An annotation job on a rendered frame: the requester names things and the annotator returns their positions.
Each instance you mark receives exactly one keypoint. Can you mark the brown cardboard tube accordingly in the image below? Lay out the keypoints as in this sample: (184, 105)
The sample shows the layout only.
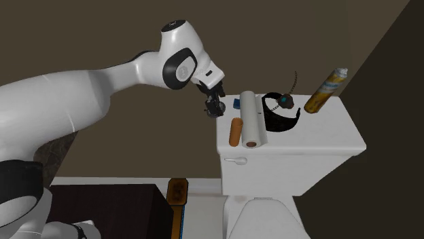
(235, 132)

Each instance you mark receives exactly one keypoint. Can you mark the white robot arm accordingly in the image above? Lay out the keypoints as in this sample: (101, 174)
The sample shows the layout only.
(63, 99)

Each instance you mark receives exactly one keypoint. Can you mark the gold spray can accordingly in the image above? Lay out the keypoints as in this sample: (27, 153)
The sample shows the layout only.
(323, 93)

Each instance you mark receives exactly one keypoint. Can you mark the white paper towel roll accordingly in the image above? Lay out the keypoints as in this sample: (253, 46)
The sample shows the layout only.
(249, 119)

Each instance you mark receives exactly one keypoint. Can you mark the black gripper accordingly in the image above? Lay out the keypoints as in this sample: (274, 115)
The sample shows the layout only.
(210, 90)

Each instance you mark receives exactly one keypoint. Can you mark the dark robot stand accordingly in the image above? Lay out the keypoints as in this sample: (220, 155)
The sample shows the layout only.
(109, 211)

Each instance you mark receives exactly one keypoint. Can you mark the white toilet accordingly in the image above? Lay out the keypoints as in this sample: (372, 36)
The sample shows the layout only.
(298, 155)

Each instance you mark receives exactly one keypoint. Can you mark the black curved collar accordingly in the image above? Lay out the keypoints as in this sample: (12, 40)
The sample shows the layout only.
(278, 121)

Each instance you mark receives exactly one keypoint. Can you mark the small blue block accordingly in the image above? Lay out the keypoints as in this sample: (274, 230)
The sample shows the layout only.
(237, 103)

